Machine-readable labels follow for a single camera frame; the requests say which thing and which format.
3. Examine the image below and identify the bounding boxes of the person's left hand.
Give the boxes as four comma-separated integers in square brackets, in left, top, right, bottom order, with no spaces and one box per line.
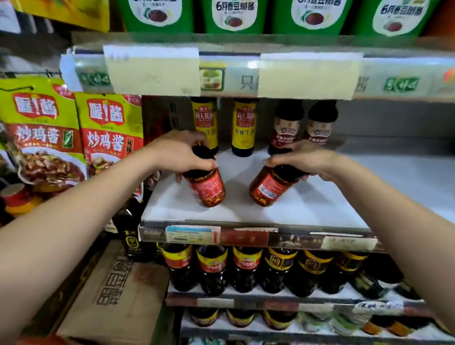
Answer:
[143,126,222,187]

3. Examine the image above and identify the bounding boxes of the handwritten white price tag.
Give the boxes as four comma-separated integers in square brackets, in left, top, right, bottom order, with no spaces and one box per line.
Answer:
[352,299,406,319]

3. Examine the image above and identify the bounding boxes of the row of short sauce jars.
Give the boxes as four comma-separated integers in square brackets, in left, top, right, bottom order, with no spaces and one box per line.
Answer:
[186,296,453,345]

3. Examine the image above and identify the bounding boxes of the person's left forearm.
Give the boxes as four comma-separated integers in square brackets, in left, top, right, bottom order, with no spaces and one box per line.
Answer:
[0,138,165,345]

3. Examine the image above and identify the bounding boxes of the orange and green sauce tubs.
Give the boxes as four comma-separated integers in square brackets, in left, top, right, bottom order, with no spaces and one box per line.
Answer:
[269,0,357,42]

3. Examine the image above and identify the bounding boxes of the orange squeeze bottle red cap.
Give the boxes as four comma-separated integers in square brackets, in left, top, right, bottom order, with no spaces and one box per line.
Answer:
[0,181,47,219]

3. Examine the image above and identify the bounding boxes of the row of green sauce tubs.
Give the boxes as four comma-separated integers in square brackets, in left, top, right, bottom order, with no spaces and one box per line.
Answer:
[195,0,272,39]
[102,0,198,38]

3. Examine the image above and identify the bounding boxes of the hanging yellow sauce packets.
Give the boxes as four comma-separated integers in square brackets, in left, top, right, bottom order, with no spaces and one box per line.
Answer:
[0,73,168,205]

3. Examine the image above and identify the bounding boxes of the vinegar bottle red cap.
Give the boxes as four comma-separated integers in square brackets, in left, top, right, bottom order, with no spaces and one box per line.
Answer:
[302,97,340,147]
[267,98,306,158]

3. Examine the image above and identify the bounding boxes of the printed brown cardboard box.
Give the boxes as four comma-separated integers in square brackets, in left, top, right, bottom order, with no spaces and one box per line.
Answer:
[55,235,175,345]

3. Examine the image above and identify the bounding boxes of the dark gold patterned box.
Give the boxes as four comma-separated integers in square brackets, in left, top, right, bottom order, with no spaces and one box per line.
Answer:
[22,232,108,342]

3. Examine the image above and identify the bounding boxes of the row of large dark bottles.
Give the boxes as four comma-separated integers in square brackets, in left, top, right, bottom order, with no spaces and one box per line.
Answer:
[151,235,425,315]

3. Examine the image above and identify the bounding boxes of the person's right forearm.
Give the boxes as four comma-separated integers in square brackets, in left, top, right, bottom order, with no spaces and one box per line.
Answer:
[316,154,455,345]

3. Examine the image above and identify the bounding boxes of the dark bottle pale label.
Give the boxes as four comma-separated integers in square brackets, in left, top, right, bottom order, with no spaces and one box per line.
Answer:
[104,198,130,237]

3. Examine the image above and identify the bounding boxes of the green tub yellow lid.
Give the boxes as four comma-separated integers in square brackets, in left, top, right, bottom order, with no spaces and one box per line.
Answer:
[350,0,443,43]

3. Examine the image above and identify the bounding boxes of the person's right hand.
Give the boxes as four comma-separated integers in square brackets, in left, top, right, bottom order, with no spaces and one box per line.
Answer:
[262,136,343,185]

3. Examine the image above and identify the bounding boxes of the large black jug gold emblem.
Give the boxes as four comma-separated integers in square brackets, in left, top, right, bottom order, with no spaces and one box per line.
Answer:
[120,205,160,265]

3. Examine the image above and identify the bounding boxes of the yellow label soy sauce bottle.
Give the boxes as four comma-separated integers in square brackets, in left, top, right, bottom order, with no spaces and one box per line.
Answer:
[228,97,260,159]
[186,95,224,155]

